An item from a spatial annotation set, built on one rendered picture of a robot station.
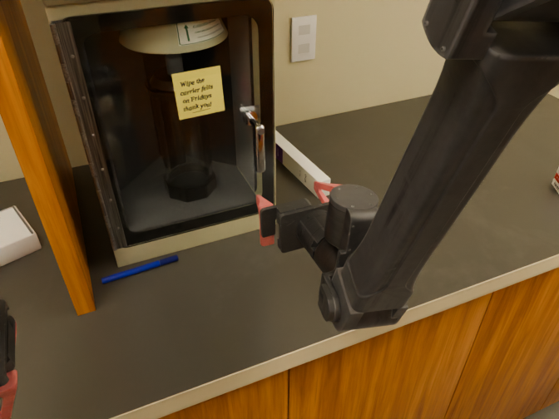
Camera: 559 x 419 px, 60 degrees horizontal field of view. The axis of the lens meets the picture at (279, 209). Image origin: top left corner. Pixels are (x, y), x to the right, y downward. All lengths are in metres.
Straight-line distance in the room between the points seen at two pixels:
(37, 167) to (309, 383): 0.58
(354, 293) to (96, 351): 0.47
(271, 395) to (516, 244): 0.56
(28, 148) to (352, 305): 0.45
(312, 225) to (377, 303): 0.17
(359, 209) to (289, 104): 0.88
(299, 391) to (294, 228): 0.38
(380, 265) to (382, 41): 1.08
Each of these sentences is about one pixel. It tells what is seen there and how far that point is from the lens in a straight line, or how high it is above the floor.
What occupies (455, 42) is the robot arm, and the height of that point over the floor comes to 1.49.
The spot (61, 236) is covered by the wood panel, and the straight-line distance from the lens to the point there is 0.78.
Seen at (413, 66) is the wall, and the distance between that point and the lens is 1.58.
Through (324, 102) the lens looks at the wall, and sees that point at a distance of 1.45.
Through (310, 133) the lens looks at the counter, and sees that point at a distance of 1.33.
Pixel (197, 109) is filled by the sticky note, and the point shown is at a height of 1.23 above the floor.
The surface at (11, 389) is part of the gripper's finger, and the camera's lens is 0.55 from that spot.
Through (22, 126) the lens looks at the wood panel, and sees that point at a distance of 0.69.
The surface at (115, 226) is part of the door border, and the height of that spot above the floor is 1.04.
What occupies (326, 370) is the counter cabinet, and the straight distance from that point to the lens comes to 0.93.
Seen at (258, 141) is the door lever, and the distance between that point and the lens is 0.80.
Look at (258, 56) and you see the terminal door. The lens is 0.80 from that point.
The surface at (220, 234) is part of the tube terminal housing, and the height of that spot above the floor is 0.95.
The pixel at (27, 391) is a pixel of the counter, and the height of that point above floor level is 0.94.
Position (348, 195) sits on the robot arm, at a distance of 0.57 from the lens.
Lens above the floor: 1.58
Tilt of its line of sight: 38 degrees down
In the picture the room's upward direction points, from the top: straight up
